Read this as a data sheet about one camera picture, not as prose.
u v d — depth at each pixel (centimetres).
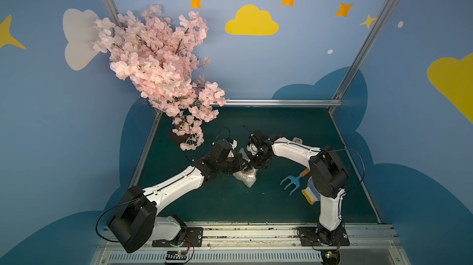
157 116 123
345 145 111
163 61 69
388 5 77
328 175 51
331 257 73
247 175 84
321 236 66
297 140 101
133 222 40
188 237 73
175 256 73
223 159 63
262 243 74
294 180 89
